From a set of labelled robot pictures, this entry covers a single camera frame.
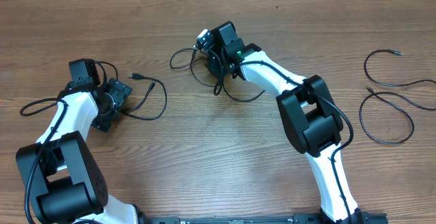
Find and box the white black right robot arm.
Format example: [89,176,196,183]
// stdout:
[196,21,359,223]

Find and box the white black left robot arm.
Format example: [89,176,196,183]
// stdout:
[16,59,148,223]

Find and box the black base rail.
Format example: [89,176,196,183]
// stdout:
[84,212,389,224]

